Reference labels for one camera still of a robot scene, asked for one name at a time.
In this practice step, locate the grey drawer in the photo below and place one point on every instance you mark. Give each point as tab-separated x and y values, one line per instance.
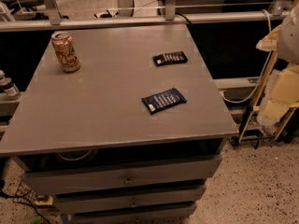
122	175
134	215
140	198

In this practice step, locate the blue rxbar blueberry wrapper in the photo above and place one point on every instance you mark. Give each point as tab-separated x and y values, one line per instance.
163	100

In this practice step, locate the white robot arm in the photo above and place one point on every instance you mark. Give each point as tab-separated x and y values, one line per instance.
284	39

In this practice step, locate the black rxbar chocolate wrapper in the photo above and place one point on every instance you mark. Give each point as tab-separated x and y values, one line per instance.
170	58

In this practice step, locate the orange soda can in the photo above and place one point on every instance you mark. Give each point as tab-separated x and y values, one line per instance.
63	45

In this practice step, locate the metal railing bar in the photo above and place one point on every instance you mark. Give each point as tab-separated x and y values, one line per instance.
46	25

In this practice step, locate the bottom grey drawer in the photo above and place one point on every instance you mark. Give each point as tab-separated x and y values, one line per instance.
134	215

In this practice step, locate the grey drawer cabinet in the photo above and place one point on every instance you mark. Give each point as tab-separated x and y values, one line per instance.
95	116

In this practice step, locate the middle grey drawer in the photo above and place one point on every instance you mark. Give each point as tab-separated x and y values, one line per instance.
140	198

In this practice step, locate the top grey drawer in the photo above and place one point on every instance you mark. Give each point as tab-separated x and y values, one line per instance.
122	175

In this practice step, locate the small dark bottle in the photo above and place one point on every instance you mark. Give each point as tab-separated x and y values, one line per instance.
8	87

